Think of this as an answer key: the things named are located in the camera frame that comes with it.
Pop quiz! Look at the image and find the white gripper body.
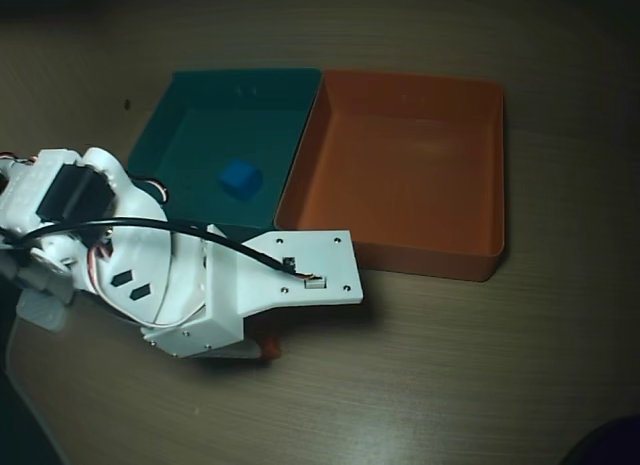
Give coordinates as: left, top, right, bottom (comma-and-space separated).
74, 219, 246, 360

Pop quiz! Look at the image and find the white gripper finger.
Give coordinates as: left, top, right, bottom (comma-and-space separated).
192, 339, 266, 362

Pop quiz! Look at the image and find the blue cube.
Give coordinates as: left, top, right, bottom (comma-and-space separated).
218, 158, 265, 202

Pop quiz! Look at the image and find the teal plastic box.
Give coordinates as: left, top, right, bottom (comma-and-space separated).
126, 67, 323, 242

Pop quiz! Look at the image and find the orange plastic box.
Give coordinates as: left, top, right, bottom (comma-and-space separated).
273, 68, 506, 284

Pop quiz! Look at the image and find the white textured base clamp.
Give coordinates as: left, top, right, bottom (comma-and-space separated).
17, 284, 67, 332

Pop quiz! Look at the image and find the dark rounded object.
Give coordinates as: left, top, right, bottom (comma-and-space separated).
564, 414, 640, 465

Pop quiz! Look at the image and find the black camera cable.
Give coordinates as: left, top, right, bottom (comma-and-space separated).
0, 217, 314, 282

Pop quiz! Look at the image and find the thin red black servo wire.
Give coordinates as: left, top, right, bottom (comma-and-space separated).
139, 177, 174, 206

